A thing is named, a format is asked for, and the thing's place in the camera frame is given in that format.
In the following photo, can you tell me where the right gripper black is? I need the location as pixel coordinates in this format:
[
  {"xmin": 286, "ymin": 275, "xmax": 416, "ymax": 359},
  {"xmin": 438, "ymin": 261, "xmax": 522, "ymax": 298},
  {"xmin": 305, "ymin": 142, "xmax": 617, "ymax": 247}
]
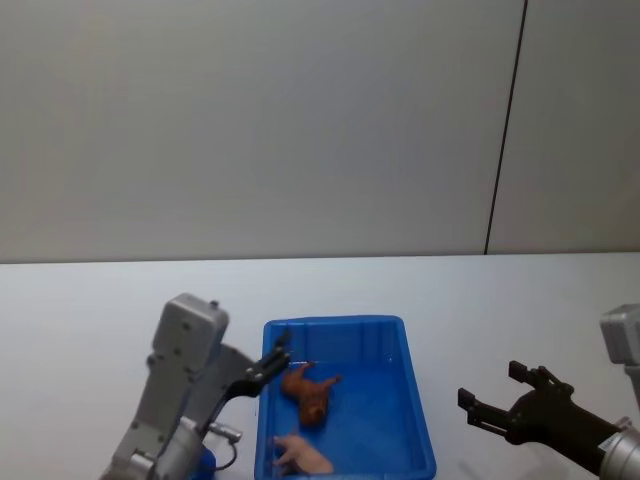
[{"xmin": 456, "ymin": 359, "xmax": 620, "ymax": 474}]

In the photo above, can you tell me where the brown toy animal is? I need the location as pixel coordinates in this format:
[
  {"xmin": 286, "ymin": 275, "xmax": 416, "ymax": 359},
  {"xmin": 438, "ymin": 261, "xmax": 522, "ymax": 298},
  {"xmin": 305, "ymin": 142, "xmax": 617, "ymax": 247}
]
[{"xmin": 280, "ymin": 360, "xmax": 344, "ymax": 428}]

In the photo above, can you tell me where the pink toy pig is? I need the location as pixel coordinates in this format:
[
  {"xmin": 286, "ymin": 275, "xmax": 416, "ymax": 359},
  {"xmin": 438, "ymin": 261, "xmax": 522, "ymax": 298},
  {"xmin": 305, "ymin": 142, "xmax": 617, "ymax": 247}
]
[{"xmin": 272, "ymin": 433, "xmax": 335, "ymax": 475}]

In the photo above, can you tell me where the blue plastic bin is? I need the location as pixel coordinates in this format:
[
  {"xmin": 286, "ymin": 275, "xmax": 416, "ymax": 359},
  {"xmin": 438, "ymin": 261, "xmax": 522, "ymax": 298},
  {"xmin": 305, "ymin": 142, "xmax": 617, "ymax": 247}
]
[{"xmin": 253, "ymin": 313, "xmax": 438, "ymax": 480}]

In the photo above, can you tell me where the thin dark cable silver plug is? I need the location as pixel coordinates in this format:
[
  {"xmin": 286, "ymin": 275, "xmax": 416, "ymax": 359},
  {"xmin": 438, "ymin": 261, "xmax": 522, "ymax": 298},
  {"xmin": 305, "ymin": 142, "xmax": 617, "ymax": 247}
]
[{"xmin": 207, "ymin": 422, "xmax": 245, "ymax": 472}]

